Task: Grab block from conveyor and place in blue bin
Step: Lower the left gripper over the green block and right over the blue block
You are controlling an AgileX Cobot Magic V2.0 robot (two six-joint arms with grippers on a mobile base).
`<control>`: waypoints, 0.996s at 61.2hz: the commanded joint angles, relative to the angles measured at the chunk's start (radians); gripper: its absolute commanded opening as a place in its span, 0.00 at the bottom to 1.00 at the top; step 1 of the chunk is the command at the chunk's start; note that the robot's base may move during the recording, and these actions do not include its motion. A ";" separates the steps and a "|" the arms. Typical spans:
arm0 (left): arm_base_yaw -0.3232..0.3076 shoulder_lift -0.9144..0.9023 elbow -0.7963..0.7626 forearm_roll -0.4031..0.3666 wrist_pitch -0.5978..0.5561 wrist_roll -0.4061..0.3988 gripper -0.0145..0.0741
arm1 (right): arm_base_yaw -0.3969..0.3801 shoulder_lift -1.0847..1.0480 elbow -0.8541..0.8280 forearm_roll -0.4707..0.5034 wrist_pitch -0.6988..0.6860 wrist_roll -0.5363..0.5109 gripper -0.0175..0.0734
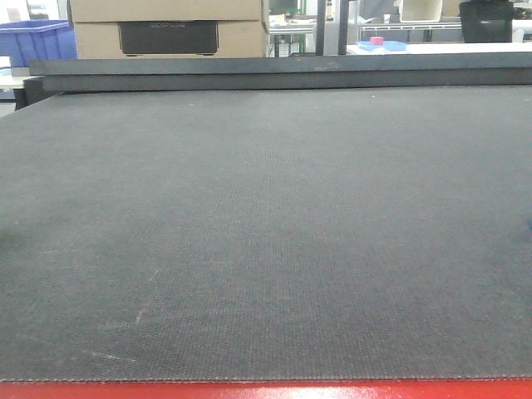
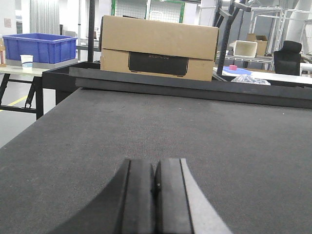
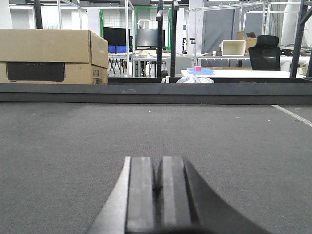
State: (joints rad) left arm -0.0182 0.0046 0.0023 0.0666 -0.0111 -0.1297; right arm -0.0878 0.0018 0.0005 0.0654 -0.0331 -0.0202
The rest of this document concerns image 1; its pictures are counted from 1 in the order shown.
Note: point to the small pink block on tray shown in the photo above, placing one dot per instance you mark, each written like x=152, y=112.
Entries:
x=377, y=41

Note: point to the red conveyor front edge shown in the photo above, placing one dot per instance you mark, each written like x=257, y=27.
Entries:
x=499, y=388

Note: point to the blue plastic crate far left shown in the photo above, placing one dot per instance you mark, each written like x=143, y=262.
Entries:
x=26, y=41

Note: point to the black conveyor back rail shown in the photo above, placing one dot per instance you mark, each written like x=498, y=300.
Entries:
x=288, y=73

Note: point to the black office chair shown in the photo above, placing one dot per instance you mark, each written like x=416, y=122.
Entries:
x=486, y=21

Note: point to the black vertical post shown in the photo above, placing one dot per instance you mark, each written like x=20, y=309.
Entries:
x=343, y=15

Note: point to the white background table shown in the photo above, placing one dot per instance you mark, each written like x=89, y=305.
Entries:
x=450, y=48

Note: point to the dark conveyor belt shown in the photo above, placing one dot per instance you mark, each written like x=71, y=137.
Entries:
x=267, y=235

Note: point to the cardboard box with black print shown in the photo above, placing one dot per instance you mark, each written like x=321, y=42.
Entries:
x=170, y=29

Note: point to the cream plastic bin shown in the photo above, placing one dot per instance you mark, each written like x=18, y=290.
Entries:
x=417, y=11

